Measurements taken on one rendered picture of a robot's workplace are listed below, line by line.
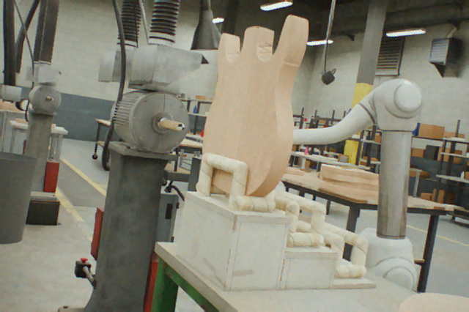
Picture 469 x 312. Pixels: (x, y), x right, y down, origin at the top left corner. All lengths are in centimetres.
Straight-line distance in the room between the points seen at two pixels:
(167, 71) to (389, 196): 89
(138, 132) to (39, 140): 352
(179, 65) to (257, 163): 85
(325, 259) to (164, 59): 96
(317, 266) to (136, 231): 128
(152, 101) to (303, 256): 115
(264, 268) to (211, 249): 13
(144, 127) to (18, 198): 275
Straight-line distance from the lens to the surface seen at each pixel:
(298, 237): 130
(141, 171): 240
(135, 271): 251
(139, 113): 222
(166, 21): 212
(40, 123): 567
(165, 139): 225
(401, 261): 191
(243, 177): 119
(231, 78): 134
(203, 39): 210
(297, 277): 130
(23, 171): 479
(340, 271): 141
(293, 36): 116
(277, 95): 117
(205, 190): 135
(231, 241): 117
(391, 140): 191
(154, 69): 193
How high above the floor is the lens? 130
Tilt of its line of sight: 4 degrees down
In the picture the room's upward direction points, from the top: 9 degrees clockwise
